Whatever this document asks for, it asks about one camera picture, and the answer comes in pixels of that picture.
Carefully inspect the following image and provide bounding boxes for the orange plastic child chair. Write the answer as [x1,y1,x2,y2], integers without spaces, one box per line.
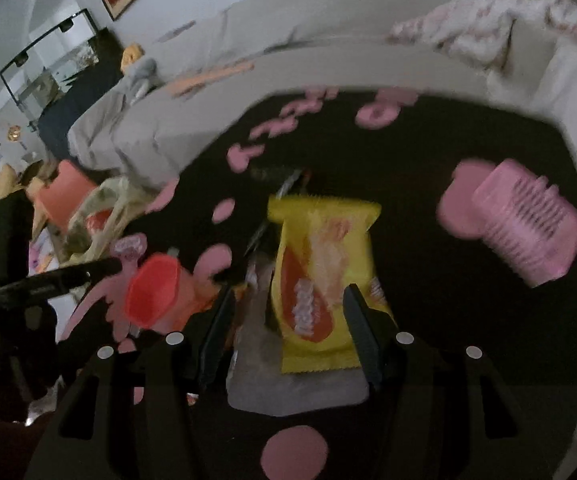
[33,160,99,233]

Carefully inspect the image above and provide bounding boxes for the yellow plush toy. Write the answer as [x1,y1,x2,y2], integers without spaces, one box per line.
[120,45,145,71]

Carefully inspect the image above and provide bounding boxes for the glass fish tank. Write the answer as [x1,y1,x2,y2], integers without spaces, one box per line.
[0,8,119,111]

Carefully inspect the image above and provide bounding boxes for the bin with pale yellow bag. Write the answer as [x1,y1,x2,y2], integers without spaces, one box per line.
[61,176,142,266]

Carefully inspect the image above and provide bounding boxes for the grey plush toy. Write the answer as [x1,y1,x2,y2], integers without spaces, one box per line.
[123,57,159,106]

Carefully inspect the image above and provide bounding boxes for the pink ribbed plastic brush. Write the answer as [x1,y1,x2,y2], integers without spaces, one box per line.
[471,159,577,288]

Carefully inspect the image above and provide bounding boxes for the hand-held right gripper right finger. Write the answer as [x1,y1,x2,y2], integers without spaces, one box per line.
[343,282,554,480]

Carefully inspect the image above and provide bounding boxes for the dark fish tank cabinet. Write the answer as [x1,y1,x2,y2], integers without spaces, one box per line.
[37,62,129,161]

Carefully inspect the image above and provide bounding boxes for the pink patterned white blanket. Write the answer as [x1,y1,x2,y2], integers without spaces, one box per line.
[388,0,577,68]

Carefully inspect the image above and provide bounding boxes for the yellow snack packet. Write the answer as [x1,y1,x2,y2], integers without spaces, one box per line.
[267,194,394,375]

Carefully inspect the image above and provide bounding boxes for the black pink printed tablecloth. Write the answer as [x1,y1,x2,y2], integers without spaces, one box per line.
[58,87,577,480]

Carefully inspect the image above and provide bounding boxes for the grey covered sofa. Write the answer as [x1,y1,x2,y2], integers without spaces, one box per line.
[67,0,577,191]

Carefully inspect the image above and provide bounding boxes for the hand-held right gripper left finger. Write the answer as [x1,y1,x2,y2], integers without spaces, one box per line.
[23,285,236,480]

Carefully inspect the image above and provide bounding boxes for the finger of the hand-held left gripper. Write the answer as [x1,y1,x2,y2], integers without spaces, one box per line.
[0,256,123,318]

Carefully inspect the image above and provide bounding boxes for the pink cup with red rim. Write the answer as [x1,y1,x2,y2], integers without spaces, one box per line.
[124,253,219,333]

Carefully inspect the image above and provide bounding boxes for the white colourful print snack packet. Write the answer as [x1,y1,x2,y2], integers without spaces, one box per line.
[226,255,371,417]

